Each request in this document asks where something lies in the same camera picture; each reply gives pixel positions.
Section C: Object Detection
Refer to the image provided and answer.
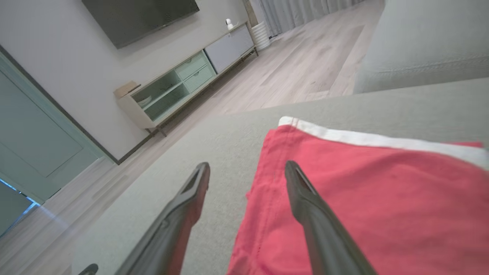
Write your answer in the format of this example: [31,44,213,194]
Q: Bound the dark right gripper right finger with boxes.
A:
[284,160,377,275]

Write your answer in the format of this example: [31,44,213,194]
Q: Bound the small cardboard box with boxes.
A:
[113,80,141,100]

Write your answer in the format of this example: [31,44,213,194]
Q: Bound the teal green door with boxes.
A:
[0,48,120,205]

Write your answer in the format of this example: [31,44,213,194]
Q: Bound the red basketball jersey white trim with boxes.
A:
[227,116,489,275]

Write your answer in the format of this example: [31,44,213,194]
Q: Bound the black wall television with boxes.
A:
[81,0,200,50]

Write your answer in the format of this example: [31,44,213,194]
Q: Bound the grey curtains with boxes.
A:
[259,0,367,37]

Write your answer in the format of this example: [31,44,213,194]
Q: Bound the white ribbed cylinder appliance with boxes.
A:
[250,21,271,52]

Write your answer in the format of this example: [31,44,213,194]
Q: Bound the white green television cabinet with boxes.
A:
[113,21,259,138]

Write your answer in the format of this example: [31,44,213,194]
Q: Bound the grey sofa section with seam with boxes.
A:
[353,0,489,94]

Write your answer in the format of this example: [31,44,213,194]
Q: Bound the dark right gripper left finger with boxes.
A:
[114,162,211,275]

